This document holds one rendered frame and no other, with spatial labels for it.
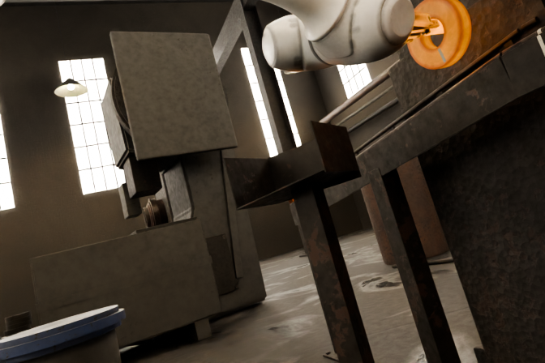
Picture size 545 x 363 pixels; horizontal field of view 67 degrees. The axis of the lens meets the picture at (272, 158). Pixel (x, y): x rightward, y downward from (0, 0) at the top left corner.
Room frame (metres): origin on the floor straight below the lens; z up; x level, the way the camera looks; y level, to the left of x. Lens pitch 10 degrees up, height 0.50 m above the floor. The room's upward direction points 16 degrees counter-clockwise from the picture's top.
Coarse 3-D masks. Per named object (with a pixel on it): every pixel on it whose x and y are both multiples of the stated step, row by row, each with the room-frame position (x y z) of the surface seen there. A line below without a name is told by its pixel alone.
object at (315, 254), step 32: (320, 128) 0.92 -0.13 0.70; (224, 160) 1.02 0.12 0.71; (256, 160) 1.14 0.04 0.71; (288, 160) 1.16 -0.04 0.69; (320, 160) 1.11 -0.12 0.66; (352, 160) 1.04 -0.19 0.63; (256, 192) 1.11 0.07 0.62; (288, 192) 1.04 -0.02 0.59; (320, 192) 1.02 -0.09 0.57; (320, 224) 0.99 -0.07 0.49; (320, 256) 1.00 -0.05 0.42; (320, 288) 1.02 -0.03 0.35; (352, 288) 1.04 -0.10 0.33; (352, 320) 1.00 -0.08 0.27; (352, 352) 1.00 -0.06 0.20
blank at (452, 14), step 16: (432, 0) 0.83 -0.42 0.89; (448, 0) 0.80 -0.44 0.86; (432, 16) 0.84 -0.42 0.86; (448, 16) 0.81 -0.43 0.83; (464, 16) 0.80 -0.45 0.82; (448, 32) 0.82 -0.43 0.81; (464, 32) 0.80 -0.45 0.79; (416, 48) 0.91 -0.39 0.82; (432, 48) 0.88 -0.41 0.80; (448, 48) 0.84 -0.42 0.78; (464, 48) 0.83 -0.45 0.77; (432, 64) 0.89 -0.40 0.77; (448, 64) 0.86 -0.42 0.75
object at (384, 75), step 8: (384, 72) 8.58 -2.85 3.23; (376, 80) 8.88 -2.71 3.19; (384, 80) 8.78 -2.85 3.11; (368, 88) 9.21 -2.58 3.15; (392, 88) 8.90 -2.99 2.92; (352, 96) 9.82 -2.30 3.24; (360, 96) 9.60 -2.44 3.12; (376, 96) 9.41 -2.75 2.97; (344, 104) 10.18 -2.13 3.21; (352, 104) 10.01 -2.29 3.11; (368, 104) 9.74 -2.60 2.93; (392, 104) 9.29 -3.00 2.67; (336, 112) 10.59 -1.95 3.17; (376, 112) 9.83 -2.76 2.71; (320, 120) 11.43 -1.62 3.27; (328, 120) 11.07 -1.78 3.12; (344, 120) 10.79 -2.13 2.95; (368, 120) 10.23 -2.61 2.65; (352, 128) 10.88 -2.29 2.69
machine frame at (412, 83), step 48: (480, 0) 0.85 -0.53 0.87; (528, 0) 0.76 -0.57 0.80; (480, 48) 0.88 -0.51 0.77; (528, 96) 0.83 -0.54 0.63; (480, 144) 0.96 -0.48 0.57; (528, 144) 0.86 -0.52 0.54; (432, 192) 1.14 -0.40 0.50; (480, 192) 1.01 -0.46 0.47; (528, 192) 0.90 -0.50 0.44; (480, 240) 1.05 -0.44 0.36; (528, 240) 0.94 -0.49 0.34; (480, 288) 1.10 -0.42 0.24; (528, 288) 0.98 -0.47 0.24; (480, 336) 1.15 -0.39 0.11; (528, 336) 1.02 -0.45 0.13
